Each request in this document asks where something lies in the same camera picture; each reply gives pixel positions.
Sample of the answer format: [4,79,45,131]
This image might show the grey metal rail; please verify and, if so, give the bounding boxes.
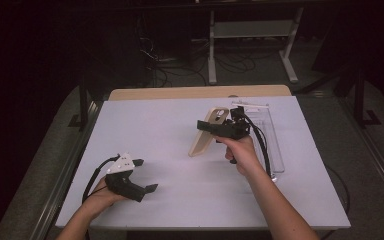
[342,98,384,204]
[29,99,103,240]

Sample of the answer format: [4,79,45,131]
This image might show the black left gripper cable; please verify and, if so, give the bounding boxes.
[81,153,121,204]

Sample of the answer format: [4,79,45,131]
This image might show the tangle of floor cables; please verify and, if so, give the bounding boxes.
[138,33,271,88]

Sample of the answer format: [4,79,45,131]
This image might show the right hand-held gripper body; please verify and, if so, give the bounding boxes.
[213,113,252,141]

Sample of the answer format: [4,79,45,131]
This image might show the person's right hand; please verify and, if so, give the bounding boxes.
[214,134,265,178]

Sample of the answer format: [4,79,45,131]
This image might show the white metal stand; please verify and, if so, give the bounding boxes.
[207,6,305,85]

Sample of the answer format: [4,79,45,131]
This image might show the person's left hand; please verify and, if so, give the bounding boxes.
[81,176,128,218]

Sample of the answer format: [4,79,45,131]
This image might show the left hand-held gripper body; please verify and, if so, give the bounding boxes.
[105,152,147,203]

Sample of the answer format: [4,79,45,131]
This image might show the clear plastic tray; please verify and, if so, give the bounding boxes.
[231,99,286,174]

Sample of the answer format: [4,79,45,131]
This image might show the black metal stand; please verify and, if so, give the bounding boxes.
[353,63,383,129]
[67,74,98,132]

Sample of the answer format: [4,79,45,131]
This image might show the wooden table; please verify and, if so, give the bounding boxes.
[108,84,293,102]

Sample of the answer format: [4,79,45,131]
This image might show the beige painted phone case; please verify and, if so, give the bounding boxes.
[188,106,230,158]

